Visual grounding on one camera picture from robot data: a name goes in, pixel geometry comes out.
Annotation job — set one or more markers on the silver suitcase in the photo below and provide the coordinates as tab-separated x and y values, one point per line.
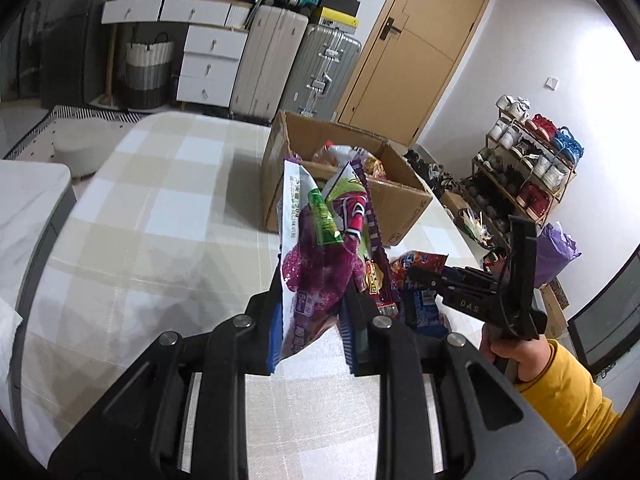
320	75

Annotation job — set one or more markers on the wooden shoe rack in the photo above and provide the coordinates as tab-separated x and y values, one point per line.
562	195

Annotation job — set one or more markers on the person's right hand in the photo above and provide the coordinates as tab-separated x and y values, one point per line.
530	357

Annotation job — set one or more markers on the purple magenta snack packet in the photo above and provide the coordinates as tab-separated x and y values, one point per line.
362	220

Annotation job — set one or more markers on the white drawer dresser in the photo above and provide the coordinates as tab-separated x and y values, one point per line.
210	65

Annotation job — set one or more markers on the white trash bin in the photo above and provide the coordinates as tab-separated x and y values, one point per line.
480	232

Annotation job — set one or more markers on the grey white laundry basket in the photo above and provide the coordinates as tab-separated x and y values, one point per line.
147	75

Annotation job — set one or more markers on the blue snack packet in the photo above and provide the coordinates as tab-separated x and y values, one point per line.
422	312

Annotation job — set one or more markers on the black monitor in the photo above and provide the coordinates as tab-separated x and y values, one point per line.
610	320

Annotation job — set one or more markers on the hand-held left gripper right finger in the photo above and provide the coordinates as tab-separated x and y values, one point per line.
350	350

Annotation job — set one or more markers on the pile of dark shoes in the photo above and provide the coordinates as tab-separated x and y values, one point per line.
430	172

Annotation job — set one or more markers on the patterned floor rug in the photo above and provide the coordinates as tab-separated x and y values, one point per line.
35	132

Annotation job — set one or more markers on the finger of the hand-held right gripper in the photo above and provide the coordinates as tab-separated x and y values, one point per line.
442	297
430	279

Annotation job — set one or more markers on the white red-print snack packet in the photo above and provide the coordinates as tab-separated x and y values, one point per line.
342	151

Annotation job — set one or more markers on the cat logo cardboard box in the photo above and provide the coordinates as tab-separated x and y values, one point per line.
555	300

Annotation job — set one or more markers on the white light switch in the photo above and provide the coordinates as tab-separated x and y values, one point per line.
551	83

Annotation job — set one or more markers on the wooden door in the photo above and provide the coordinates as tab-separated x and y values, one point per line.
425	35

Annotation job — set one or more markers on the shoe rack with shoes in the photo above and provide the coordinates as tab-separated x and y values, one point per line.
530	160

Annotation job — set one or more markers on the purple grape candy packet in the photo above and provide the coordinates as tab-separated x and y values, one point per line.
305	270

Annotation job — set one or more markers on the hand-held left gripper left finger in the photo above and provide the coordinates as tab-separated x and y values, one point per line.
272	345

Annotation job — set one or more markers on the beige suitcase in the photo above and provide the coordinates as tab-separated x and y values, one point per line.
265	65

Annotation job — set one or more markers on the white noodle snack packet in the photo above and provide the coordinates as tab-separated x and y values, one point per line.
377	166

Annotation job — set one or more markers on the brown cardboard box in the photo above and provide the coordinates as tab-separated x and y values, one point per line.
400	210

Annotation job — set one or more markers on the person's right forearm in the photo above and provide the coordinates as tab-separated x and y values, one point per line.
570	410

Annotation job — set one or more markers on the purple gift bag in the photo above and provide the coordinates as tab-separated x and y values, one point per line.
560	255

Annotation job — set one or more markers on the red packet blue logo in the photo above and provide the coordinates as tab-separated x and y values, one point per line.
417	261

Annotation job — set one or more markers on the grey round floor cushion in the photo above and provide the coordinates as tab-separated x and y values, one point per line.
87	147

